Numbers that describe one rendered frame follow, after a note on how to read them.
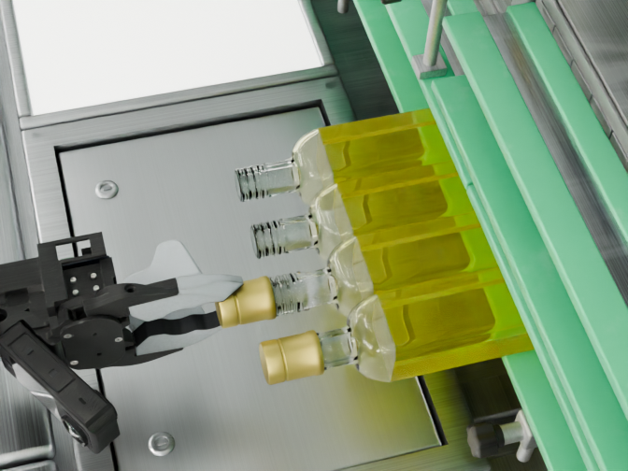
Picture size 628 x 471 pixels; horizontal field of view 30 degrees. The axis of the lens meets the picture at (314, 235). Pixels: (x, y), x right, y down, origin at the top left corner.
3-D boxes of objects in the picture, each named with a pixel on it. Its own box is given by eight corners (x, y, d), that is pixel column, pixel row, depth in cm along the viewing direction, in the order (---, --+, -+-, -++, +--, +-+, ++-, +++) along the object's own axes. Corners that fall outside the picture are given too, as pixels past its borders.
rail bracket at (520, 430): (599, 415, 102) (453, 449, 99) (619, 377, 96) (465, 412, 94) (618, 456, 99) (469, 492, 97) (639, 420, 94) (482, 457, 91)
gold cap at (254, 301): (265, 291, 97) (213, 302, 96) (265, 266, 94) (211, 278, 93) (276, 326, 95) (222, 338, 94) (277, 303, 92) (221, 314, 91)
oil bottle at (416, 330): (578, 281, 100) (335, 333, 96) (593, 243, 95) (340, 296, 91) (604, 336, 96) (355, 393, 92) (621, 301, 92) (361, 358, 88)
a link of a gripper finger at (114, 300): (171, 266, 89) (58, 299, 88) (175, 282, 88) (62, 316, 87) (184, 298, 93) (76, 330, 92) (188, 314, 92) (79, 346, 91)
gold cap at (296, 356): (311, 345, 94) (258, 357, 93) (312, 321, 91) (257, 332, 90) (323, 382, 92) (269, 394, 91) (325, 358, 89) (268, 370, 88)
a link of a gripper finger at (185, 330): (231, 263, 98) (121, 275, 95) (247, 321, 95) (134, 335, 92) (226, 284, 101) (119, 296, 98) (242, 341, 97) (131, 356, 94)
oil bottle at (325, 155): (505, 128, 109) (282, 170, 105) (516, 88, 105) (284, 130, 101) (526, 175, 106) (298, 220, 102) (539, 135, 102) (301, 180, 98)
